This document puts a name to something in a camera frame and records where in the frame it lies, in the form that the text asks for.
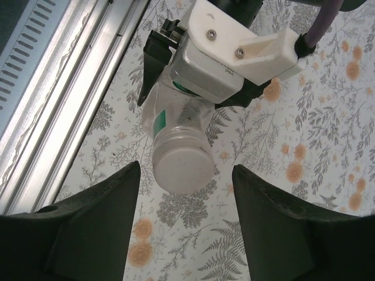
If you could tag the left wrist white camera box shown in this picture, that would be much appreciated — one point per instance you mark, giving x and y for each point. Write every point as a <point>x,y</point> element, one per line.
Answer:
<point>211,70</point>

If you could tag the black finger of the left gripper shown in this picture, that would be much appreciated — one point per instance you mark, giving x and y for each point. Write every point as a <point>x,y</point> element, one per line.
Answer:
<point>155,58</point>
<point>249,93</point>

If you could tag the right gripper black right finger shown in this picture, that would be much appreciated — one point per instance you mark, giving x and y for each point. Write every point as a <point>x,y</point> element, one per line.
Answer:
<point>293,246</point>

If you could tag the floral print tablecloth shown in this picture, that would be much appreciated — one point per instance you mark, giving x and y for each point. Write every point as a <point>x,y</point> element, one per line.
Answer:
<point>293,117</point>

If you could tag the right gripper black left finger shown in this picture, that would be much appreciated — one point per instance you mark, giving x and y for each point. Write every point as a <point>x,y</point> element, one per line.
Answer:
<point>73,243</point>

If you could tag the aluminium table rail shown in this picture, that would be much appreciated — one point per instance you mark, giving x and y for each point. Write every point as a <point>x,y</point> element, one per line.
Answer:
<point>73,73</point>

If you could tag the white bottle cap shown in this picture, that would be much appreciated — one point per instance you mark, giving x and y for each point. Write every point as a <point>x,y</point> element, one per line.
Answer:
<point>183,169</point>

